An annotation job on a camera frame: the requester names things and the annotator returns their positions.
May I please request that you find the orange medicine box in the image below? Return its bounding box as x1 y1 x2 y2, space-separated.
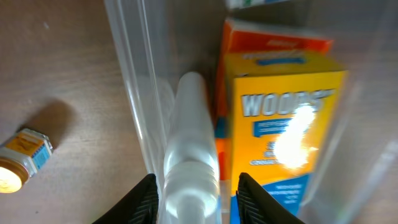
213 17 333 180

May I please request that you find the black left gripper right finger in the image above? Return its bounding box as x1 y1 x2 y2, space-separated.
236 172 305 224

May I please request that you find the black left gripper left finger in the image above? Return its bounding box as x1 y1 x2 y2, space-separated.
93 174 159 224

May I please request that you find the white lotion bottle clear cap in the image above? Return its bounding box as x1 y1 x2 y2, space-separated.
163 72 220 224

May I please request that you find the yellow Woods medicine box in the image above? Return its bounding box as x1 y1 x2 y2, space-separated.
223 51 348 224

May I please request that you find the small gold-lid jar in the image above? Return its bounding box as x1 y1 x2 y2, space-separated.
1 128 53 194

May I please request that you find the clear plastic container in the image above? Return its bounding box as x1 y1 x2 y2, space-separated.
105 0 397 223

